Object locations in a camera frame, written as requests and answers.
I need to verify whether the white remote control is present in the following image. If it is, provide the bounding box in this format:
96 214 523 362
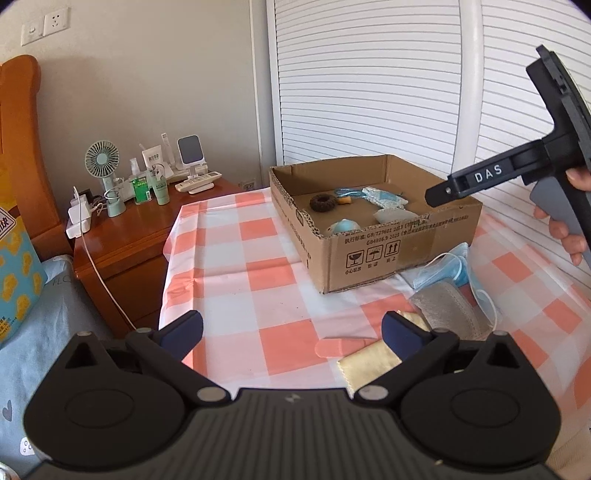
174 171 222 195

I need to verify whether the white phone stand with phone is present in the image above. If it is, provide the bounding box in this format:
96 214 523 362
177 135 206 178

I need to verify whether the white charging cable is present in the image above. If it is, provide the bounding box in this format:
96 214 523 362
72 186 139 331

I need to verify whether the green mini desk fan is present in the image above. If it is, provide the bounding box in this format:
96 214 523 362
84 140 125 218

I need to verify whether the grey fabric pouch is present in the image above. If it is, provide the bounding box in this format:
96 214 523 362
374 208 418 224
410 280 492 340

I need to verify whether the blue round plush toy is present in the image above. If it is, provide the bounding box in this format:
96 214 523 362
325 218 362 236

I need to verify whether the blue bed sheet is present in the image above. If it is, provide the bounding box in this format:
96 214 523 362
0 255 112 477

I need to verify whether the person's right hand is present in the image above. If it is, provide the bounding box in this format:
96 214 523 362
530 177 590 266

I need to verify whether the patterned sachet with blue tassel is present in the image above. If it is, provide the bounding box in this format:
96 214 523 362
334 186 408 209

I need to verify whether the brown cardboard box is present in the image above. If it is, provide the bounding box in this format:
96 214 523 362
270 155 482 294

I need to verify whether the wooden nightstand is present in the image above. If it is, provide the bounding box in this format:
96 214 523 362
74 179 239 338

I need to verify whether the wall socket plate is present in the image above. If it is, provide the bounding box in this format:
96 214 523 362
20 7 70 46

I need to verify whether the white card box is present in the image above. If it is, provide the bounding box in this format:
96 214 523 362
141 145 165 180

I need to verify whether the green bottle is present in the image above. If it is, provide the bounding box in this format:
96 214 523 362
130 176 151 205

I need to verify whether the white power strip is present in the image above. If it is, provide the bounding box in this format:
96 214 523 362
65 189 101 240

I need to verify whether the brown hair scrunchie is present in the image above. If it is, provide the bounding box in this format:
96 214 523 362
310 193 337 213

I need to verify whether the pale green cup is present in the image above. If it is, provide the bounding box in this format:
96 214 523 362
150 171 169 206

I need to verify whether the blue surgical mask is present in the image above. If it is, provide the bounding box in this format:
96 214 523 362
402 242 501 331

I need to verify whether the pink checkered tablecloth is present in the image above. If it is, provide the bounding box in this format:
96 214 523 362
160 190 590 413

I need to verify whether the yellow cloth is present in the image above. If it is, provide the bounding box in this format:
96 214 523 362
337 309 433 398

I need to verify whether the wooden bed headboard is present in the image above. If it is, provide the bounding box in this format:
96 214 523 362
1 55 73 261

